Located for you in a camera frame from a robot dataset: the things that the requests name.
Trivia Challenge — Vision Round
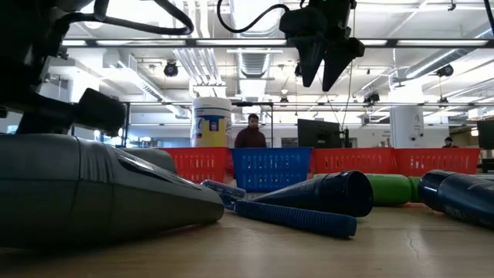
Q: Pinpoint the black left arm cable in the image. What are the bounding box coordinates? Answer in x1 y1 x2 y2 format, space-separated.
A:
57 0 195 36

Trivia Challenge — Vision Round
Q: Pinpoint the dark blue disposable razor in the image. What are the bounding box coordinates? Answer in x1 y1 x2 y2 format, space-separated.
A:
200 179 358 239

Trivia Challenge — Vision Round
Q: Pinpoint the blue plastic basket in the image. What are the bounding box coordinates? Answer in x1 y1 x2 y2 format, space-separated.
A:
231 147 313 193

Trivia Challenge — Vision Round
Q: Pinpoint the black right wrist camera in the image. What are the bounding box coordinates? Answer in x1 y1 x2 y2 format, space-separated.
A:
279 6 314 39

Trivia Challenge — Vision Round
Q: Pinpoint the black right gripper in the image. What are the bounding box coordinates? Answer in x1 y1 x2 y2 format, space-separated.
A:
296 0 366 93

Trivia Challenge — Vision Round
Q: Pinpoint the green travel bottle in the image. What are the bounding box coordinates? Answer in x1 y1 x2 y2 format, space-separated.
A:
314 172 412 206
408 176 424 204

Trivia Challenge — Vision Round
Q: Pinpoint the black ceiling spotlight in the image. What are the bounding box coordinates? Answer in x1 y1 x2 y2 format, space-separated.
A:
435 64 455 78
163 60 180 78

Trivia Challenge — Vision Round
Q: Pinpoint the dark blue squeeze tube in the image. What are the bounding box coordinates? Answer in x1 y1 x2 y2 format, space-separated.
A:
418 169 494 229
250 169 374 218

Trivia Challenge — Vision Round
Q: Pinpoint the black monitor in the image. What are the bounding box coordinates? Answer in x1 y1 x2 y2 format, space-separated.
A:
296 118 343 150
477 120 494 151

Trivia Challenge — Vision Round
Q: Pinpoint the white yellow wipes canister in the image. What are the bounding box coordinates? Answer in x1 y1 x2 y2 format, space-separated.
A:
191 96 234 148

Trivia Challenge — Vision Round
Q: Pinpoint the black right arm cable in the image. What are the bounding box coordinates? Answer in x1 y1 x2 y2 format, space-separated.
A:
216 0 290 34

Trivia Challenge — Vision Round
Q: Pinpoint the white round column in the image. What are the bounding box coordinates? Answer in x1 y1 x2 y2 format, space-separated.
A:
389 106 425 149

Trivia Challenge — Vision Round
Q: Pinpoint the red plastic basket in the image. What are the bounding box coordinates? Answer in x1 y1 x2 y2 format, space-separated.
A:
160 146 234 185
391 147 482 177
310 147 398 177

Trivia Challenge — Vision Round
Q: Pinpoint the ribbed ceiling air duct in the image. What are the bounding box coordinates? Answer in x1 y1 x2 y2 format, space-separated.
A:
237 52 271 80

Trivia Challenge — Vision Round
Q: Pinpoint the thin black cable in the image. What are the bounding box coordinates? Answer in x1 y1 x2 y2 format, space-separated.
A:
484 0 494 34

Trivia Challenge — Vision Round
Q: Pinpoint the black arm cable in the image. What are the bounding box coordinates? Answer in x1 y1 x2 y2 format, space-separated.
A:
216 0 290 34
57 0 195 36

